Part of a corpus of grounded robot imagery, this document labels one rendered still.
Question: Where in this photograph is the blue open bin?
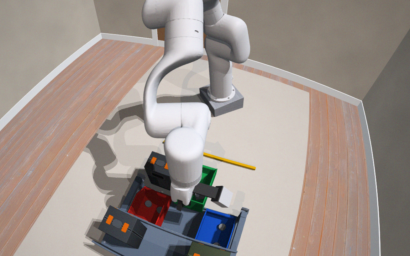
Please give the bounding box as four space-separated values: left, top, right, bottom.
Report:
195 209 236 248

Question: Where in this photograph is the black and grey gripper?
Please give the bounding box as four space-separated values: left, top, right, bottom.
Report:
170 181 200 211

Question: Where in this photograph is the dark blue metal shelf rack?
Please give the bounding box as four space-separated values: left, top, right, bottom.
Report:
92 173 249 256

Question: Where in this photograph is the dark grey case with orange latches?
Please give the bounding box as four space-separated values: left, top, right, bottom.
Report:
98 205 147 249

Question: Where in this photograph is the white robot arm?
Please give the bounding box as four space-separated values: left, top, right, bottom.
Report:
142 0 250 208

